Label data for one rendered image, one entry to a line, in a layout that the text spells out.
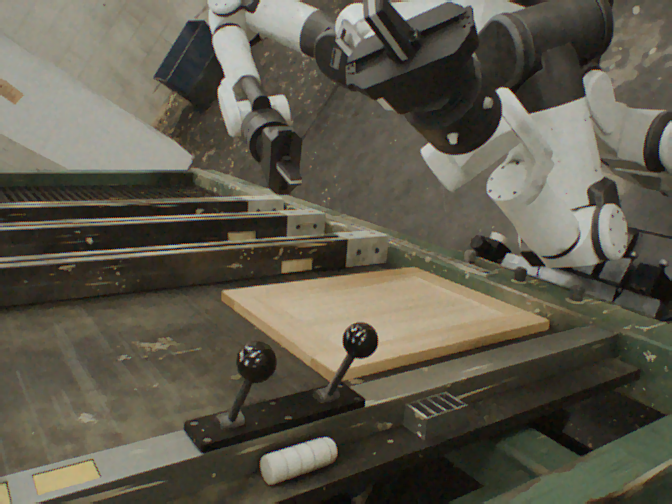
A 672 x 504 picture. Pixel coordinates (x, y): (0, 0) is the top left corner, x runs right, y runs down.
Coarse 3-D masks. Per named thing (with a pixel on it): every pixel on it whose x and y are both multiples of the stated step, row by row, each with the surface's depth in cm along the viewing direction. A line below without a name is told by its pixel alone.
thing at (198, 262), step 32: (32, 256) 103; (64, 256) 105; (96, 256) 106; (128, 256) 108; (160, 256) 111; (192, 256) 115; (224, 256) 119; (256, 256) 123; (288, 256) 128; (320, 256) 133; (352, 256) 138; (384, 256) 144; (0, 288) 97; (32, 288) 100; (64, 288) 103; (96, 288) 106; (128, 288) 109; (160, 288) 113
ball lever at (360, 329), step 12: (360, 324) 60; (348, 336) 59; (360, 336) 59; (372, 336) 59; (348, 348) 59; (360, 348) 59; (372, 348) 59; (348, 360) 62; (336, 372) 64; (336, 384) 65; (324, 396) 66; (336, 396) 66
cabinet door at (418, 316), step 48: (240, 288) 112; (288, 288) 114; (336, 288) 117; (384, 288) 120; (432, 288) 123; (288, 336) 91; (336, 336) 93; (384, 336) 95; (432, 336) 96; (480, 336) 97
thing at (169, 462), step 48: (576, 336) 95; (384, 384) 73; (432, 384) 74; (480, 384) 79; (288, 432) 62; (336, 432) 66; (0, 480) 50; (96, 480) 51; (144, 480) 53; (192, 480) 56
